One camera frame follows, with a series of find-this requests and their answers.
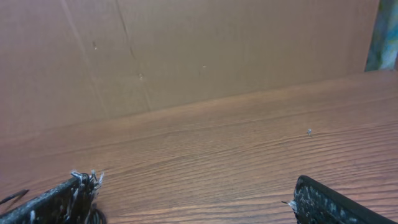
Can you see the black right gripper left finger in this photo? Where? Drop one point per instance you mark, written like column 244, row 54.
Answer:
column 72, row 201

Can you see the brown cardboard back wall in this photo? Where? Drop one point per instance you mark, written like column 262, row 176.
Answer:
column 69, row 62

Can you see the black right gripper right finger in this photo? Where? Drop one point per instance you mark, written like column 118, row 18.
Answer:
column 315, row 203

